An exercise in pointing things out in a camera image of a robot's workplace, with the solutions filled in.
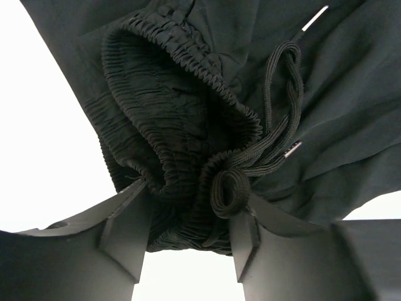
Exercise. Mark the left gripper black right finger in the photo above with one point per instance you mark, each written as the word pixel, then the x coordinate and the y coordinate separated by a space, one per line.
pixel 279 257

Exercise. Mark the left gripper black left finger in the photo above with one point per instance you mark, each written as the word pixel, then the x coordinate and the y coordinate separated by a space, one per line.
pixel 94 255

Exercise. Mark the black trousers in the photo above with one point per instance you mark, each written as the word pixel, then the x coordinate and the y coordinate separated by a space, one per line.
pixel 211 102

